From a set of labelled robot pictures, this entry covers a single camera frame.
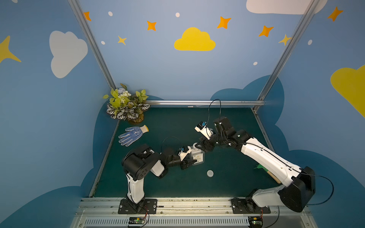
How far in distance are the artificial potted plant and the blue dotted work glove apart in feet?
0.48

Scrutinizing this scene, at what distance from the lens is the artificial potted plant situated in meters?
0.90

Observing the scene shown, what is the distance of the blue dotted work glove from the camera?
1.02 metres
